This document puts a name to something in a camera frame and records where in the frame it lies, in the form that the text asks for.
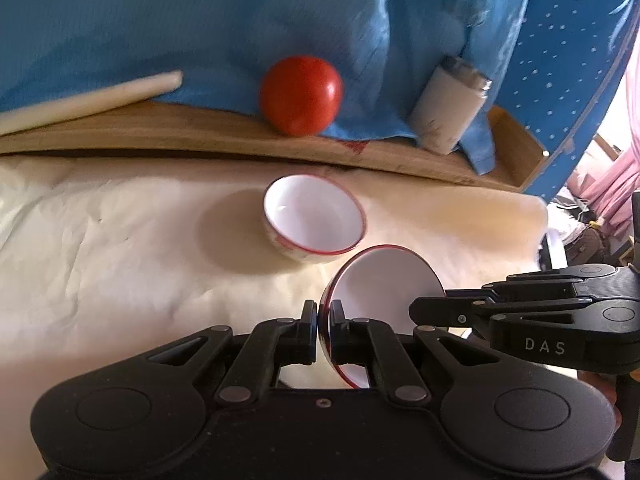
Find white rolling pin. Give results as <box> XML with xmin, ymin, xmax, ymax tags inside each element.
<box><xmin>0</xmin><ymin>70</ymin><xmax>184</xmax><ymax>136</ymax></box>

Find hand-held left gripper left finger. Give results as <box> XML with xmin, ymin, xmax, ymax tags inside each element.
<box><xmin>145</xmin><ymin>300</ymin><xmax>321</xmax><ymax>407</ymax></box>

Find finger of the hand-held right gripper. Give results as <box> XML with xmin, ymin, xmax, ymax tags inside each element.
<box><xmin>480</xmin><ymin>264</ymin><xmax>626</xmax><ymax>302</ymax></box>
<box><xmin>409</xmin><ymin>296</ymin><xmax>576</xmax><ymax>334</ymax></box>

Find cream paper table cover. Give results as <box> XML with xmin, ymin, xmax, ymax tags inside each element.
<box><xmin>0</xmin><ymin>152</ymin><xmax>551</xmax><ymax>361</ymax></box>

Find wooden shelf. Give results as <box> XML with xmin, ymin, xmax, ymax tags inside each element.
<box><xmin>0</xmin><ymin>101</ymin><xmax>548</xmax><ymax>193</ymax></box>

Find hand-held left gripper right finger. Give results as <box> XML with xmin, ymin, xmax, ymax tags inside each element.
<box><xmin>329</xmin><ymin>299</ymin><xmax>503</xmax><ymax>407</ymax></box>

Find blue polka dot wardrobe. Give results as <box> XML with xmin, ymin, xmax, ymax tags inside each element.
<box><xmin>492</xmin><ymin>0</ymin><xmax>640</xmax><ymax>202</ymax></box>

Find pink cloth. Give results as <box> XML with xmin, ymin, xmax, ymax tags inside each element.
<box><xmin>575</xmin><ymin>60</ymin><xmax>640</xmax><ymax>223</ymax></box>

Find white thermos flask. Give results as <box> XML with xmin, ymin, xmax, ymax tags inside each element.
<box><xmin>406</xmin><ymin>56</ymin><xmax>493</xmax><ymax>153</ymax></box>

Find light blue coat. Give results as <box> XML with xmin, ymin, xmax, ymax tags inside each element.
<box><xmin>0</xmin><ymin>0</ymin><xmax>538</xmax><ymax>176</ymax></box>

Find white bowl red rim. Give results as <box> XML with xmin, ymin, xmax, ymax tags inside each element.
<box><xmin>263</xmin><ymin>174</ymin><xmax>369</xmax><ymax>262</ymax></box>
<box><xmin>318</xmin><ymin>245</ymin><xmax>446</xmax><ymax>390</ymax></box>

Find red tomato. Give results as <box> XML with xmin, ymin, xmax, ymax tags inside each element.
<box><xmin>259</xmin><ymin>56</ymin><xmax>345</xmax><ymax>137</ymax></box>

